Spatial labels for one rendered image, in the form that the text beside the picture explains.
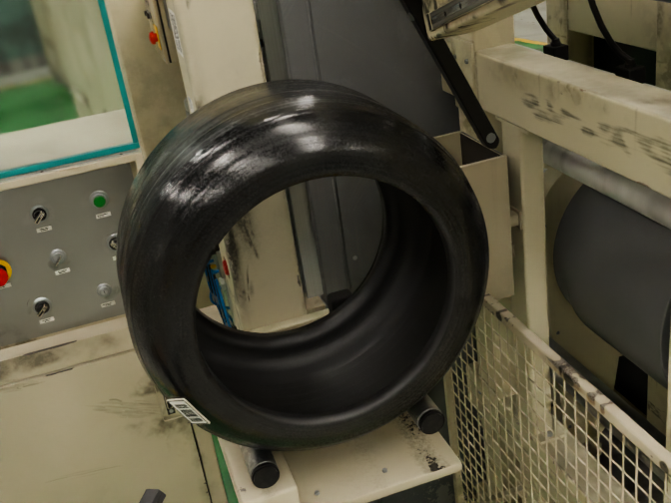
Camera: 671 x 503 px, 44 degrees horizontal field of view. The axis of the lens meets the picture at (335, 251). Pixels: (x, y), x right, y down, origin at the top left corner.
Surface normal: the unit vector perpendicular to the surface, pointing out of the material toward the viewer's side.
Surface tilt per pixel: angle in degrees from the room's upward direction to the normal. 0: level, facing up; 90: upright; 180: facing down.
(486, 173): 90
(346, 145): 80
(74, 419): 90
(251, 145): 45
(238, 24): 90
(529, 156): 90
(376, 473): 0
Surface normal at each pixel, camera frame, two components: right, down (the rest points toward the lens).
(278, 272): 0.31, 0.37
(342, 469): -0.14, -0.90
